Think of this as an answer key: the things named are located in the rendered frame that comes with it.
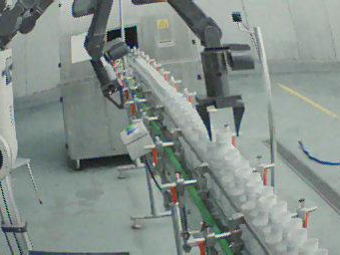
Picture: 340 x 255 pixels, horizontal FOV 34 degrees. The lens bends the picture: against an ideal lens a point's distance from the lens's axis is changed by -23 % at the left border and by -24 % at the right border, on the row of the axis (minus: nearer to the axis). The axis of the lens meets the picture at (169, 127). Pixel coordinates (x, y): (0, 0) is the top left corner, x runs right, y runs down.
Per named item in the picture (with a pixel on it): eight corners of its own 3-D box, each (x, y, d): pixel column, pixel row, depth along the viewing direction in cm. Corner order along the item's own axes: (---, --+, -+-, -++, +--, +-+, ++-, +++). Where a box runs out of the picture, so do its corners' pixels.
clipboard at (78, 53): (92, 59, 620) (91, 29, 614) (70, 64, 618) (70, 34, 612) (92, 59, 624) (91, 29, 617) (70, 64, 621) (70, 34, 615)
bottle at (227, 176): (221, 221, 154) (218, 155, 151) (245, 216, 154) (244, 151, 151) (221, 229, 148) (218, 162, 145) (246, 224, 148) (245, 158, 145)
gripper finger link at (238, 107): (248, 137, 157) (244, 97, 155) (219, 142, 156) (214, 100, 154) (242, 131, 163) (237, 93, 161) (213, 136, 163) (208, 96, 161)
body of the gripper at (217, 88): (243, 102, 155) (238, 71, 154) (200, 108, 154) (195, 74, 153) (237, 98, 162) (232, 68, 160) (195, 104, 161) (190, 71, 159)
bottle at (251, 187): (268, 244, 129) (271, 177, 126) (260, 254, 124) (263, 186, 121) (244, 247, 132) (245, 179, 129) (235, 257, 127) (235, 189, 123)
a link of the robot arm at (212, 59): (196, 47, 158) (201, 49, 152) (224, 45, 159) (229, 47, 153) (201, 75, 159) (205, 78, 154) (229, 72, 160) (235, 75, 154)
